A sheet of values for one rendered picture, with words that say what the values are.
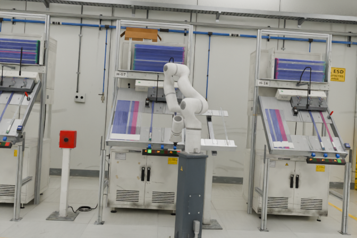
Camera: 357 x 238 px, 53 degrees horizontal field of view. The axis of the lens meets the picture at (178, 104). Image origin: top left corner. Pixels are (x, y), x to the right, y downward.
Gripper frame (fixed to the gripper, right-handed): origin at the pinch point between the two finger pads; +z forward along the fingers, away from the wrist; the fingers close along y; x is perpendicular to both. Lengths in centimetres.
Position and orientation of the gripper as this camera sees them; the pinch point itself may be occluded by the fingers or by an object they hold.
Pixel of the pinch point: (175, 143)
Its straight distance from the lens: 307.7
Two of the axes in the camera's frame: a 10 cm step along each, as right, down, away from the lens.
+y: 10.0, 0.6, 0.5
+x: 0.1, -7.0, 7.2
